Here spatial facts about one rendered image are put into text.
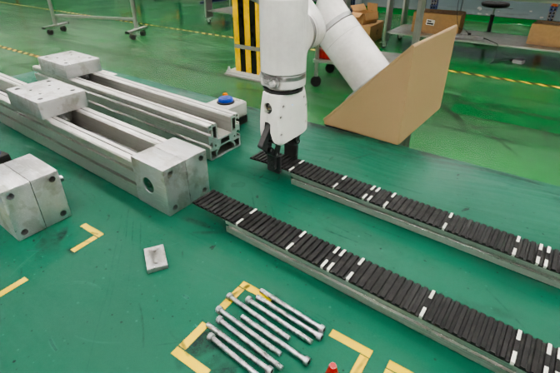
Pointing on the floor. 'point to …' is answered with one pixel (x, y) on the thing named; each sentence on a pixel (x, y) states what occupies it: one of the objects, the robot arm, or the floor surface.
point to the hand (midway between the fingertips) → (282, 158)
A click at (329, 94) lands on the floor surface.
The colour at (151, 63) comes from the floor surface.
